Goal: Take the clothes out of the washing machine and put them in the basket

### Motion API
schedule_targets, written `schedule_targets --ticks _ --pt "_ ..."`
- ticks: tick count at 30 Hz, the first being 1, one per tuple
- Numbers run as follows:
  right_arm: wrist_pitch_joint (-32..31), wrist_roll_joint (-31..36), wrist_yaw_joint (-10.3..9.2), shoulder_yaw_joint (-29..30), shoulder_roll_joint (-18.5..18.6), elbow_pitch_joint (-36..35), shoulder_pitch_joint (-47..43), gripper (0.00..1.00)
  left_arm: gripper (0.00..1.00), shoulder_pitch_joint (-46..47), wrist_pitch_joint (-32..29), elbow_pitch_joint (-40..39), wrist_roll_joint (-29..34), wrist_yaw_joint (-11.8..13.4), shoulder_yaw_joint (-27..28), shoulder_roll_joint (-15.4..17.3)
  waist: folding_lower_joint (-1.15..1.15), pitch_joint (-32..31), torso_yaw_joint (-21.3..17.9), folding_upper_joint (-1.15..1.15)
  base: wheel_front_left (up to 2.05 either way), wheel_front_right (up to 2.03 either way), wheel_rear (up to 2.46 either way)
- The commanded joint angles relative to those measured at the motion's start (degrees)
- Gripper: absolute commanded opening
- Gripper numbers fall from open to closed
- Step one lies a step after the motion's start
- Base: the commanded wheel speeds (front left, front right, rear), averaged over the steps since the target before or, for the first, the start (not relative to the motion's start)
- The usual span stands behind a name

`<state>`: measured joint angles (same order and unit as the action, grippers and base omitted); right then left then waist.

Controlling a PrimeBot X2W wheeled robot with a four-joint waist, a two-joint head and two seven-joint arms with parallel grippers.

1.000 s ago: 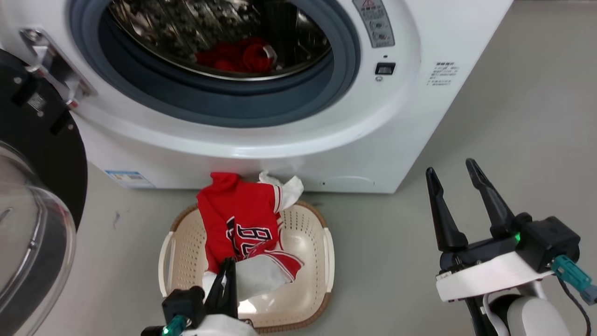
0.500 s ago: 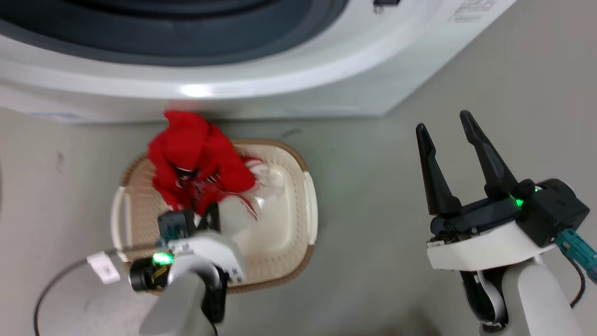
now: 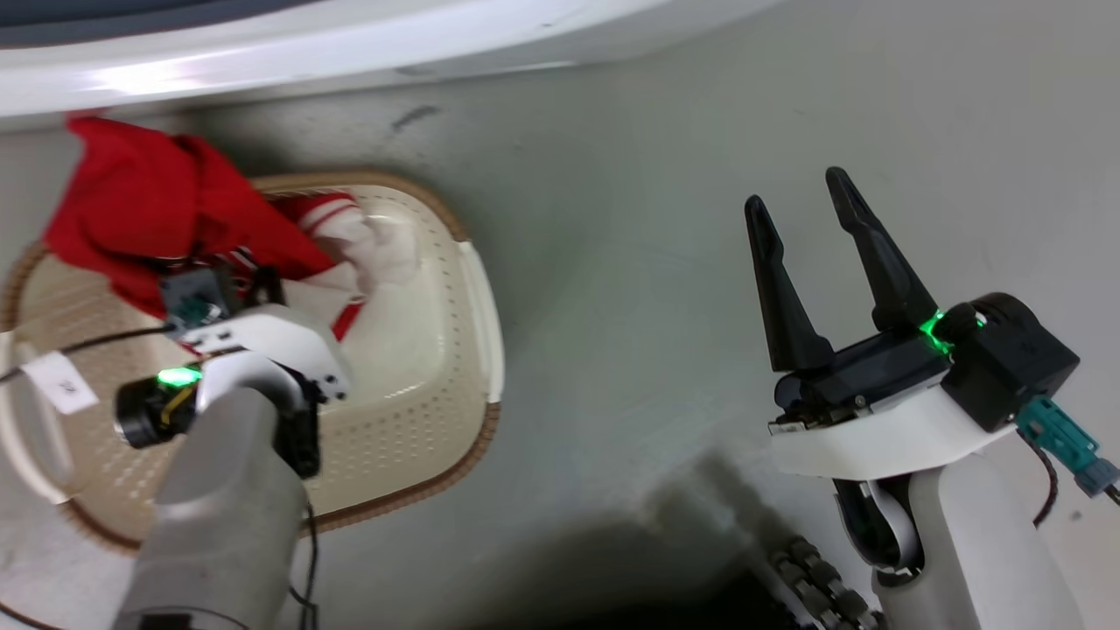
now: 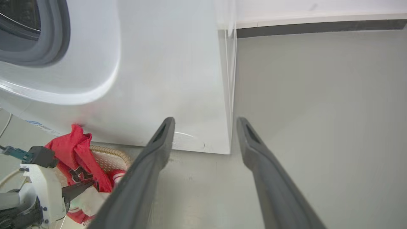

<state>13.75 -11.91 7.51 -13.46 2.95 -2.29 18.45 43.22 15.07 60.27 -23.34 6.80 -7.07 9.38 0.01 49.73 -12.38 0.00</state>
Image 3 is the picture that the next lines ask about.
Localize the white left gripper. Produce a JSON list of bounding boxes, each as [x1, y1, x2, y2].
[[157, 262, 354, 412]]

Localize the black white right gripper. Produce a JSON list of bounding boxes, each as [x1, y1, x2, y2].
[[744, 166, 1018, 482]]

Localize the cream laundry basket brown rim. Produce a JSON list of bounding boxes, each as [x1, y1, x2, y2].
[[0, 171, 506, 554]]

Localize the white washing machine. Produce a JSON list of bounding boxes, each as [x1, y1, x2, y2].
[[0, 0, 788, 132]]

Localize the white red striped garment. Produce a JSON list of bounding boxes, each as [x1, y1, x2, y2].
[[229, 192, 421, 329]]

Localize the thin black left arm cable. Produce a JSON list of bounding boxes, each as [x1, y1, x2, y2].
[[0, 324, 178, 384]]

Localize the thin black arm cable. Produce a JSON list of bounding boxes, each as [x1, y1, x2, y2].
[[1018, 427, 1061, 529], [0, 324, 178, 384]]

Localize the white paper cable label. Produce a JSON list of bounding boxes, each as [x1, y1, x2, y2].
[[19, 350, 100, 417]]

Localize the teal cable connector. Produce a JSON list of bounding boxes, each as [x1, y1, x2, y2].
[[1015, 396, 1120, 500]]

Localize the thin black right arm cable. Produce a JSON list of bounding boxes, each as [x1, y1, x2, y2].
[[1018, 427, 1061, 529]]

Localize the black segmented cable chain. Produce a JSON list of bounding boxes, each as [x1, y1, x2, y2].
[[768, 534, 886, 630]]

